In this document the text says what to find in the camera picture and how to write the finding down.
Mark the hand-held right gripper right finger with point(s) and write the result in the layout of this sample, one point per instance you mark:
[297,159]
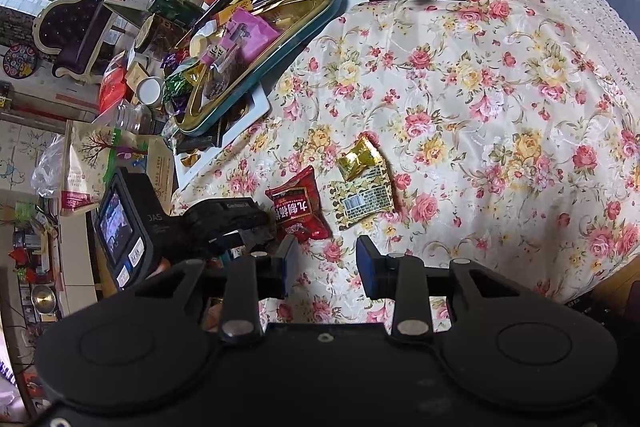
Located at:
[364,268]

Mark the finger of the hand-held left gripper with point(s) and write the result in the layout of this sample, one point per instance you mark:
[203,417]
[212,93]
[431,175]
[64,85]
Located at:
[257,232]

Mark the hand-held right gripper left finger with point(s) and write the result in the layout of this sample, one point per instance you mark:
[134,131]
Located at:
[292,267]

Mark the dark red snack packet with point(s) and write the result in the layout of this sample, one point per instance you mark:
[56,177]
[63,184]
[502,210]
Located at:
[297,207]

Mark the black gold patterned packet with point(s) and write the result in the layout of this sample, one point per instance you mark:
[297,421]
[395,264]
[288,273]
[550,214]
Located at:
[365,199]

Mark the gold foil snack packet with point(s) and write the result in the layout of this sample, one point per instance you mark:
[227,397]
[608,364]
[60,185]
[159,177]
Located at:
[357,159]

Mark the brown paper bag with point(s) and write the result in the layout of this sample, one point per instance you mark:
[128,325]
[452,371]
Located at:
[160,172]

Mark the white low cabinet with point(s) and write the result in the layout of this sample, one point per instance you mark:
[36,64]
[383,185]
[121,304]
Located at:
[77,267]

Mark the beige snack bag red label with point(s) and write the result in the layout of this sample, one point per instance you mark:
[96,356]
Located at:
[87,167]

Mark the black chocolate box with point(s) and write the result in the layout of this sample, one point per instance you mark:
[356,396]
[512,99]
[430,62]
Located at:
[200,138]

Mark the clear glass jar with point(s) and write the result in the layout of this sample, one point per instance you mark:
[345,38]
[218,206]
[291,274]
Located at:
[125,117]

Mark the white plastic bag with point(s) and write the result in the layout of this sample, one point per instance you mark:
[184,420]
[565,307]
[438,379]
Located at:
[47,172]

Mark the white rectangular tray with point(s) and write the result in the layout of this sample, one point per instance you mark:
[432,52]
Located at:
[250,112]

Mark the metal bowl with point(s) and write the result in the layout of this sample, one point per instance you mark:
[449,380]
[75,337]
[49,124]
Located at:
[44,299]

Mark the pile of wrapped candies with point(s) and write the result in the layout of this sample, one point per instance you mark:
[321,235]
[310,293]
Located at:
[175,89]

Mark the white drawing board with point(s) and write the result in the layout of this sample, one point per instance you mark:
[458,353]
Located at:
[25,152]

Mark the pink snack packet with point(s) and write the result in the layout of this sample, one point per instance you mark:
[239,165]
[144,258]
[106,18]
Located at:
[252,34]

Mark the teal rimmed tin tray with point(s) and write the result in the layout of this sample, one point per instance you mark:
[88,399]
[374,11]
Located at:
[300,37]

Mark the floral tablecloth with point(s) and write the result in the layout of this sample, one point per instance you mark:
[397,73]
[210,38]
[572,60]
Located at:
[450,82]

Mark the dark ornate sofa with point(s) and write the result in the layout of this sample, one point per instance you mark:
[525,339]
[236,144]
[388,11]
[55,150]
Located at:
[85,27]

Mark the green can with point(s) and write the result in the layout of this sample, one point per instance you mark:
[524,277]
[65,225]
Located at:
[172,7]

